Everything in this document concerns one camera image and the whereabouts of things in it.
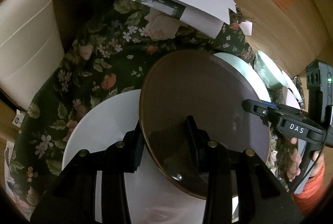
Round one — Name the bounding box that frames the mint green bowl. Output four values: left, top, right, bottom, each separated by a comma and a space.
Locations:
253, 51, 287, 90

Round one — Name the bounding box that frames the dark brown plate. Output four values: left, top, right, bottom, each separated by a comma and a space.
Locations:
139, 50, 270, 199

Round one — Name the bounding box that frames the orange sleeve forearm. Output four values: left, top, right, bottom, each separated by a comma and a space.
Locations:
293, 162, 325, 217

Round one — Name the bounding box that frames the person right hand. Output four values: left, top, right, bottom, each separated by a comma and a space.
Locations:
286, 136, 326, 181

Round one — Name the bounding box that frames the light teal plate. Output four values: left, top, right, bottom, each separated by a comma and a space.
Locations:
215, 52, 271, 102

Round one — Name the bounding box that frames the white plate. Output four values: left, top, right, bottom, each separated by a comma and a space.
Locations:
61, 88, 240, 224

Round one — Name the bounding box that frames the floral tablecloth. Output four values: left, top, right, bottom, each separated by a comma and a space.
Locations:
7, 0, 305, 222

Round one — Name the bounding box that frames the white cushioned chair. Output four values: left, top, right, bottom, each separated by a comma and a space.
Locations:
1, 0, 64, 110

